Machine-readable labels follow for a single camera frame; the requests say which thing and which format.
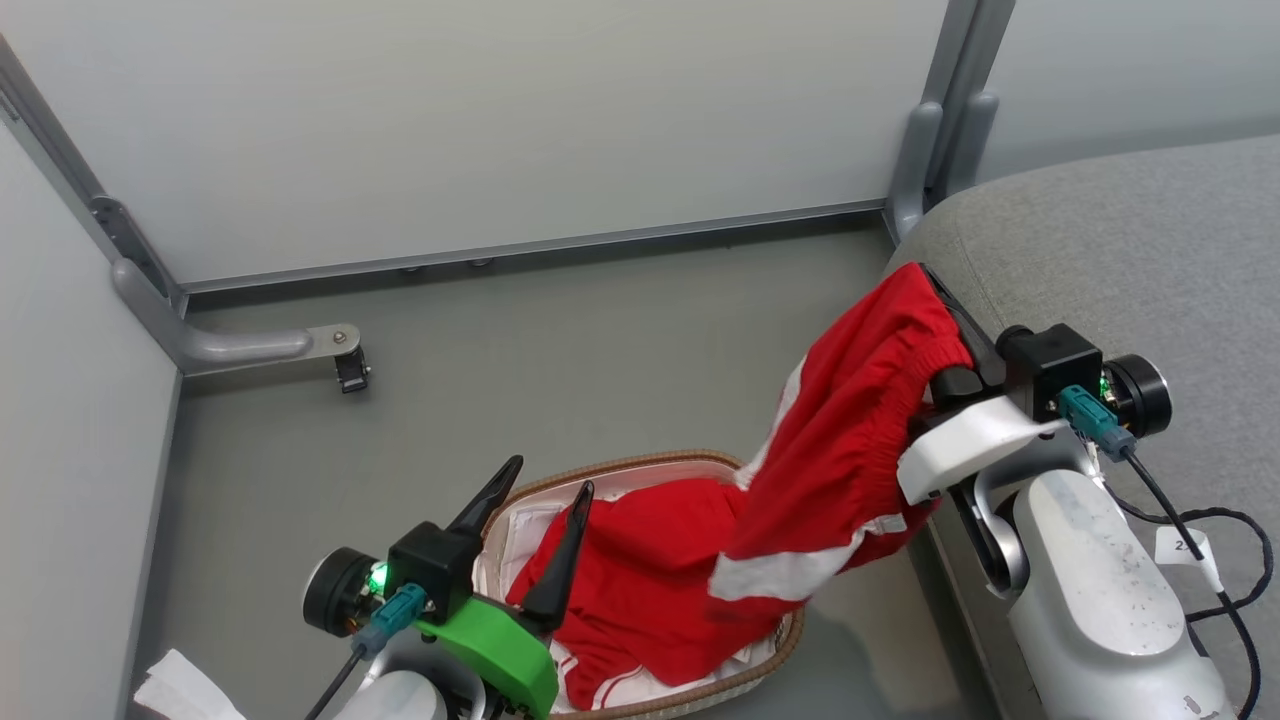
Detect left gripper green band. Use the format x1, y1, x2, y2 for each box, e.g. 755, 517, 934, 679
414, 456, 595, 720

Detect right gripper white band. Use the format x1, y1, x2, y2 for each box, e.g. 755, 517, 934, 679
896, 264, 1067, 507

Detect red shorts with white stripes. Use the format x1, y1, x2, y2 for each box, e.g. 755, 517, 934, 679
506, 262, 975, 701

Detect white liner sheet in basket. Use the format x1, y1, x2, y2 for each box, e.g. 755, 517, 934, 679
482, 460, 781, 713

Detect cream laundry basket brown rim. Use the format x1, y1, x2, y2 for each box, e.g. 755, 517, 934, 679
478, 449, 807, 720

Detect grey fabric sofa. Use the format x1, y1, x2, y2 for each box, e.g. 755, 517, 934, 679
886, 135, 1280, 720

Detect crumpled white paper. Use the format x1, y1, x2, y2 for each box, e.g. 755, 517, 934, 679
132, 648, 247, 720

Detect right teal cable connector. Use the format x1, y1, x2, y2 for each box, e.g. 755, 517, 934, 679
1057, 384, 1138, 462

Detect teal cable connector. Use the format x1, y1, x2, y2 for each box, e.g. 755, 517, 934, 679
1057, 384, 1138, 462
350, 584, 429, 657

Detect left teal cable connector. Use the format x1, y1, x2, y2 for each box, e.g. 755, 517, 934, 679
350, 584, 429, 657

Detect grey double partition post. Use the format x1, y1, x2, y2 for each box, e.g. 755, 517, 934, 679
885, 0, 1017, 242

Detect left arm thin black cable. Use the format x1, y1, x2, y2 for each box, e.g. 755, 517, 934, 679
304, 645, 367, 720

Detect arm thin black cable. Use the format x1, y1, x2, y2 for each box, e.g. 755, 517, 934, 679
304, 645, 367, 720
1100, 450, 1276, 720

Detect grey partition bottom rail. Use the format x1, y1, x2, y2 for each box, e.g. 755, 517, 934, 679
184, 199, 891, 297

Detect white cable label tag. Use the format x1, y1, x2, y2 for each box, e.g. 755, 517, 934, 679
1154, 526, 1225, 593

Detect grey partition foot bracket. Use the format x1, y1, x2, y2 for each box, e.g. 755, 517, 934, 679
111, 257, 362, 379

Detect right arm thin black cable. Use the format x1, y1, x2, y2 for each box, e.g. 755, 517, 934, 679
1100, 450, 1276, 720

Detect grey slanted partition post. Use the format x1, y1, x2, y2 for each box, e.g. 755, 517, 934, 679
0, 35, 188, 313

